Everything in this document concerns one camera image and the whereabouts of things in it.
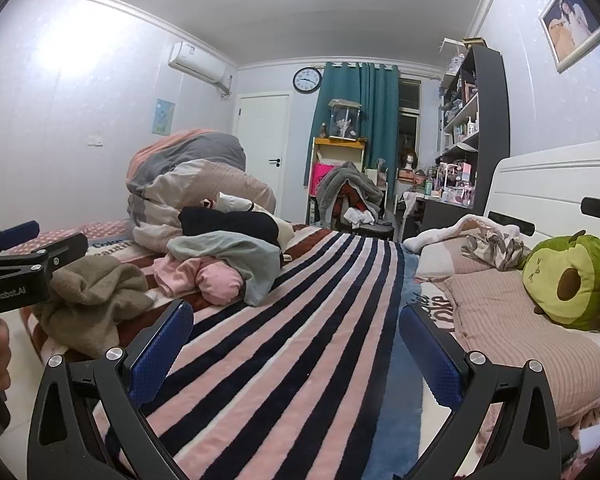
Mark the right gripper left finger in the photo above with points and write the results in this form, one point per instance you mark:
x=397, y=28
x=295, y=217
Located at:
x=64, y=441

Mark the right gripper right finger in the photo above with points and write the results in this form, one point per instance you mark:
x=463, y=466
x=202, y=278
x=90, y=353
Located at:
x=524, y=443

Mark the brown knit sweater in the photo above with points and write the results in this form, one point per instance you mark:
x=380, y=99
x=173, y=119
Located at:
x=88, y=299

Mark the chair with grey clothes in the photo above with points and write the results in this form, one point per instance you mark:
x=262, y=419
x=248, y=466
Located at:
x=348, y=200

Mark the pink knitted pillow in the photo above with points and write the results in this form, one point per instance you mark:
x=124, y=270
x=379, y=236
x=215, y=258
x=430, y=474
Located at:
x=493, y=314

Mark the green avocado plush toy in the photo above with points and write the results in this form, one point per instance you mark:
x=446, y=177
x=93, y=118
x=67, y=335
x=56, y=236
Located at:
x=562, y=277

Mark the crumpled floral pink blanket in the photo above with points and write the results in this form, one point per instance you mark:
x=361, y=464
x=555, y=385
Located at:
x=471, y=244

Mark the folded pink grey duvet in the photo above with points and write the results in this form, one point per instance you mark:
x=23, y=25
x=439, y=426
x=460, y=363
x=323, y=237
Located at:
x=182, y=170

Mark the pink garment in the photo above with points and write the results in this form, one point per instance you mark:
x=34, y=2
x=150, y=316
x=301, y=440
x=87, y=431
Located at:
x=218, y=283

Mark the black garment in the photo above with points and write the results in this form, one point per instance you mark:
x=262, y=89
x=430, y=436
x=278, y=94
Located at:
x=199, y=220

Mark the striped fleece bed blanket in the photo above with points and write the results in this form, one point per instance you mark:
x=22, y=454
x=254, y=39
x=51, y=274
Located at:
x=316, y=382

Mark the black desk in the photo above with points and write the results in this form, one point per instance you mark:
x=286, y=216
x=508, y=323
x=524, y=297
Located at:
x=429, y=213

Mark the cream white garment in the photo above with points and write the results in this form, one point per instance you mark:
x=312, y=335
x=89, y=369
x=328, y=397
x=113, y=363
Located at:
x=230, y=203

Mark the grey-green garment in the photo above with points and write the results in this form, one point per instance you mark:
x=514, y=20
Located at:
x=257, y=261

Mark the white bed headboard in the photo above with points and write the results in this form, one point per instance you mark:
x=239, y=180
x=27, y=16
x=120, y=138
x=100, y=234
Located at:
x=546, y=189

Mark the white air conditioner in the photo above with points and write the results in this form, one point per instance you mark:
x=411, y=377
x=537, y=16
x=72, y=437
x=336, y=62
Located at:
x=193, y=61

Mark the mannequin head with wig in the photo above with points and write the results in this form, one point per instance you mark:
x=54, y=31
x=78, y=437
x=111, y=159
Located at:
x=408, y=159

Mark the white door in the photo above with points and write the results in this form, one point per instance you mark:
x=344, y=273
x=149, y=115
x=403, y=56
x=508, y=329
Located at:
x=262, y=122

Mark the black bookshelf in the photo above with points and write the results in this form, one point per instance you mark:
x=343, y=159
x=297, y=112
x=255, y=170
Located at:
x=474, y=126

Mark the glass display case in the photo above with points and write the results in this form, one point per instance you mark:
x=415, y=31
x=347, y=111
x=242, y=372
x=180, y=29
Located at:
x=344, y=121

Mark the white wall switch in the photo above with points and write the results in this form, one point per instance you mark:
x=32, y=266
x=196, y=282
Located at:
x=95, y=142

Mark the blue wall poster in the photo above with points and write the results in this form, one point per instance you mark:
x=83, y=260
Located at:
x=163, y=118

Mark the round black wall clock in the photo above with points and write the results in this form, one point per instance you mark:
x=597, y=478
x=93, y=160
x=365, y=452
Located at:
x=307, y=80

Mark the framed wall photo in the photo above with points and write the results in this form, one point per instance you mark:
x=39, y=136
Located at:
x=571, y=29

